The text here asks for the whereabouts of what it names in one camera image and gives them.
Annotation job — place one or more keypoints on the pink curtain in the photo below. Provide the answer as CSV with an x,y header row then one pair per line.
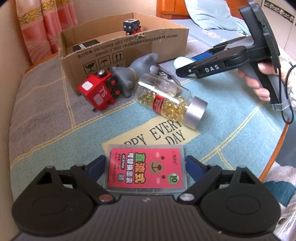
x,y
41,22

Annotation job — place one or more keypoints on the light blue pillow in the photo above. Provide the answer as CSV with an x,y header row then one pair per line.
x,y
211,14

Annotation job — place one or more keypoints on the cardboard box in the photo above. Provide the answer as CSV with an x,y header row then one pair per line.
x,y
115,48

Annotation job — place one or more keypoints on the grey elephant figure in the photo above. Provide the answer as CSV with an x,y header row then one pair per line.
x,y
129,76

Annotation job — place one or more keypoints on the mint green earbud case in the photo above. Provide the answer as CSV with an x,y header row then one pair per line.
x,y
181,62

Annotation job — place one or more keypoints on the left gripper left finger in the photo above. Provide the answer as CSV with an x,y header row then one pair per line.
x,y
57,202

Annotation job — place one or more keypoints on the wooden bed headboard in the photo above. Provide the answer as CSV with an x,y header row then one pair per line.
x,y
172,10

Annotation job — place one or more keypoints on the black toy train red wheels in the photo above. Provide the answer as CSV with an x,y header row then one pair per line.
x,y
131,27

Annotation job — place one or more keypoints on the capsule bottle silver cap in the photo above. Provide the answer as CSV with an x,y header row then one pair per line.
x,y
170,100

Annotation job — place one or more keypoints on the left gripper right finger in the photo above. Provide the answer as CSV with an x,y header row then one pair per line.
x,y
234,202

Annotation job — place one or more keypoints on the pink refill card case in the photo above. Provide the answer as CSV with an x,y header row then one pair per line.
x,y
145,169

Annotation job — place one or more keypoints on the black digital timer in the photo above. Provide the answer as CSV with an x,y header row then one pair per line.
x,y
84,45

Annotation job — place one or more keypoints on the blue floral bed sheet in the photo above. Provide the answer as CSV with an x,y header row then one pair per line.
x,y
213,37

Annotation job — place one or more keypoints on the correction tape dispenser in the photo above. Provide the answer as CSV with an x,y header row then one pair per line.
x,y
163,73

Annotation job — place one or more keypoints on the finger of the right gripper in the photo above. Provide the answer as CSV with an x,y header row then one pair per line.
x,y
222,47
219,62

